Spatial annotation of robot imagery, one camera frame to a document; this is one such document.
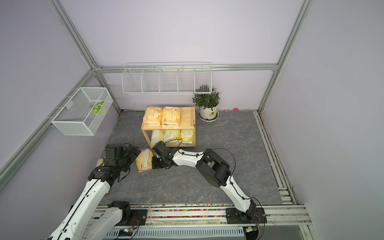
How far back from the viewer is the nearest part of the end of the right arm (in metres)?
0.71

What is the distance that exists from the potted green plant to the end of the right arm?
427mm

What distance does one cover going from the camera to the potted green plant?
1.03 m
